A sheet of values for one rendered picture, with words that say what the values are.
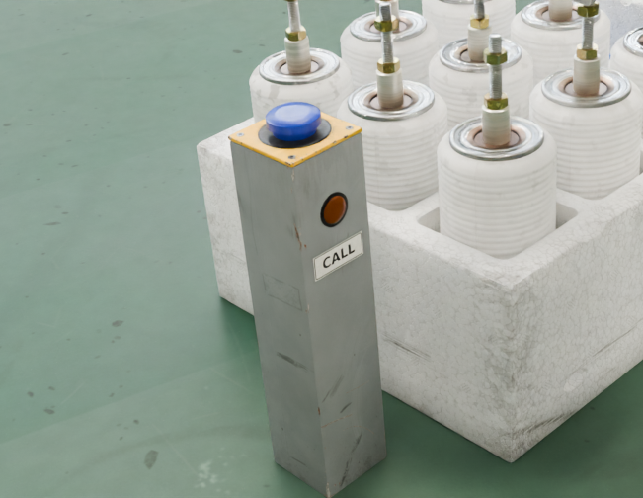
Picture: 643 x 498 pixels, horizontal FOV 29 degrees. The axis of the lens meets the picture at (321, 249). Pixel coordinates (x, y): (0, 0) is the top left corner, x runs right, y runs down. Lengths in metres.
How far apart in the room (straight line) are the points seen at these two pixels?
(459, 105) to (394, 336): 0.22
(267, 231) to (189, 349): 0.33
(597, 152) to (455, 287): 0.17
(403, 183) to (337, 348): 0.18
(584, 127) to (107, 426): 0.50
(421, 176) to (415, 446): 0.23
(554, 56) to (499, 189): 0.26
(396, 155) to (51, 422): 0.40
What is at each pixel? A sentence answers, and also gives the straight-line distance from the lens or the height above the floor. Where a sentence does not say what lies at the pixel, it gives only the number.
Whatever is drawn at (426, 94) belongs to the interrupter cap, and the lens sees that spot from 1.08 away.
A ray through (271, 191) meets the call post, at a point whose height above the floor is 0.28.
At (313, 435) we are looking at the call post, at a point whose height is 0.06.
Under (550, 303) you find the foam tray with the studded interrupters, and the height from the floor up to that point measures 0.14.
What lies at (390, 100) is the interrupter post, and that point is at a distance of 1.07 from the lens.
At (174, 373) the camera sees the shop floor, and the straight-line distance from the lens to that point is 1.20.
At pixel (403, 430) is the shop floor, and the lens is 1.10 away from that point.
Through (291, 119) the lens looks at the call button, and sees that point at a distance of 0.88.
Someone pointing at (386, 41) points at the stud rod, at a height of 0.31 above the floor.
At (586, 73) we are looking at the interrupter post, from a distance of 1.07.
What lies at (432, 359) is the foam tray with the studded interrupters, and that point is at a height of 0.07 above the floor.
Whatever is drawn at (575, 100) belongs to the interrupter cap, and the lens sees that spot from 1.07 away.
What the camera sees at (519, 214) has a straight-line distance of 0.99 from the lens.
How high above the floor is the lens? 0.71
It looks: 32 degrees down
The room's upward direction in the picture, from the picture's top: 6 degrees counter-clockwise
